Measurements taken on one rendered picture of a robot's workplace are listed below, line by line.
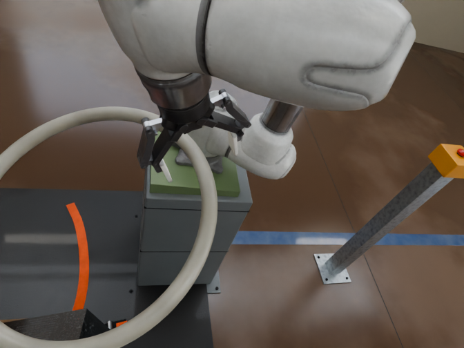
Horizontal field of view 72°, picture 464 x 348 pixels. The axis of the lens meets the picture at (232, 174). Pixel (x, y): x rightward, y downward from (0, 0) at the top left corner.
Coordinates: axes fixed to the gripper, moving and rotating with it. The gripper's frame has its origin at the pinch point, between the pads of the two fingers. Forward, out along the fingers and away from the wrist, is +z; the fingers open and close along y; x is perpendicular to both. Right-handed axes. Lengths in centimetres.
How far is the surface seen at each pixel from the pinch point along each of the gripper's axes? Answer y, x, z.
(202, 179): 1.1, 3.5, 0.9
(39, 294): 90, -25, 105
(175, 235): 17, -15, 76
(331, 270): -58, 18, 157
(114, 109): 12.4, -20.2, 1.0
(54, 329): 54, 8, 46
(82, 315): 49, 5, 53
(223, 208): -5, -12, 61
